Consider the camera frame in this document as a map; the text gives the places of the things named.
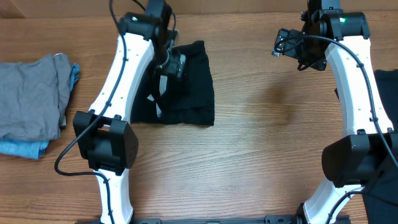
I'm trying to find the black shirt pile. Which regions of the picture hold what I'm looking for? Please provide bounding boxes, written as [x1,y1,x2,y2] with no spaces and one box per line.
[334,69,398,224]

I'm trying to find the black shorts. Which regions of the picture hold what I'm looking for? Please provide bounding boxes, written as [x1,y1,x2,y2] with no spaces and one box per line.
[131,40,215,126]

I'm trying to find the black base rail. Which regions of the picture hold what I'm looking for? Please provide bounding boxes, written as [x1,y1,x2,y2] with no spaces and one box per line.
[74,214,299,224]

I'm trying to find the blue folded shirt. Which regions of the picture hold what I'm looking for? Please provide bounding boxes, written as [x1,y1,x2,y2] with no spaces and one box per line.
[1,63,80,160]

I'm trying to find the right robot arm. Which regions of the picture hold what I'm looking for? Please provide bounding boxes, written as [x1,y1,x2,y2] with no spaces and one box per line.
[265,0,397,223]

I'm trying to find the grey folded shirt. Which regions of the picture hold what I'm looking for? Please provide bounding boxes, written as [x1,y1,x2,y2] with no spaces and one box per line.
[1,53,72,141]

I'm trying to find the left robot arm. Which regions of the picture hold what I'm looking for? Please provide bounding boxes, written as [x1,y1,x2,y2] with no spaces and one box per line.
[73,1,186,223]

